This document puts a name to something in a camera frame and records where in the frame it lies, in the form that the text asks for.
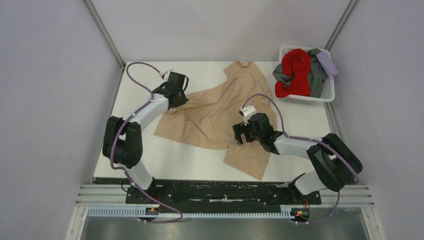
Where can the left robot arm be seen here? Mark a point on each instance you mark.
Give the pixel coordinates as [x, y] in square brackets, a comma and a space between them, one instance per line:
[122, 142]

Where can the red t shirt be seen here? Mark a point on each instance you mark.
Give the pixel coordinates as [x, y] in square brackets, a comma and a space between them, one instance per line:
[292, 74]

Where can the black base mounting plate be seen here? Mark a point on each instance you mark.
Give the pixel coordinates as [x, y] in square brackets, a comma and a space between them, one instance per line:
[228, 197]

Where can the corner wall profile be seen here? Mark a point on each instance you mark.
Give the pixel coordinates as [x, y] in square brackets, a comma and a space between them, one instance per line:
[341, 23]
[105, 33]

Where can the grey t shirt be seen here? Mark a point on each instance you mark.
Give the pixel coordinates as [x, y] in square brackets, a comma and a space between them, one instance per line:
[317, 76]

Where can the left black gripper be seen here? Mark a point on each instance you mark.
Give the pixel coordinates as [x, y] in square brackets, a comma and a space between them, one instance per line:
[183, 101]

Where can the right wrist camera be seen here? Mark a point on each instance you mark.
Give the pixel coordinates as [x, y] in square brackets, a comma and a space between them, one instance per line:
[247, 112]

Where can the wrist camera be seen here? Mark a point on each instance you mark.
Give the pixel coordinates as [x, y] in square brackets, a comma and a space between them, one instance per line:
[165, 74]
[247, 112]

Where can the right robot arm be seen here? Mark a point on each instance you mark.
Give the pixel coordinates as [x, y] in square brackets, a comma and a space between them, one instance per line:
[335, 165]

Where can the white plastic laundry basket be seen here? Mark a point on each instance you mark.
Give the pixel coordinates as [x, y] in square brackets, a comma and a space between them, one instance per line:
[328, 93]

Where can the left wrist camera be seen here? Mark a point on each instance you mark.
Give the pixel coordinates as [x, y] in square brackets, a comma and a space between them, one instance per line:
[165, 74]

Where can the aluminium frame rail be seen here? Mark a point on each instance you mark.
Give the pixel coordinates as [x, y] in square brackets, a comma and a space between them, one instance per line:
[351, 196]

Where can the lilac t shirt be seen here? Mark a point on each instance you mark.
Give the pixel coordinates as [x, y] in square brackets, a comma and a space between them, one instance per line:
[327, 64]

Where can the left corner wall profile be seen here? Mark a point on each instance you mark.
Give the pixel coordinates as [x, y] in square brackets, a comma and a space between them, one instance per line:
[105, 33]

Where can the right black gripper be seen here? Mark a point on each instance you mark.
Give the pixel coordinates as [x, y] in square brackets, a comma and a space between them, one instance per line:
[240, 129]

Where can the white slotted cable duct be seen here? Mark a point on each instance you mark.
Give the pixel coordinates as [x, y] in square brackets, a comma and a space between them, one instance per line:
[139, 211]

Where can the right corner wall profile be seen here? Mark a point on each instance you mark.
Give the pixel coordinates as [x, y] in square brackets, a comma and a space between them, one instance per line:
[341, 23]

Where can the beige t shirt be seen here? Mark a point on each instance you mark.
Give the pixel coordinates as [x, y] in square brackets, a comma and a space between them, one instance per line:
[207, 119]

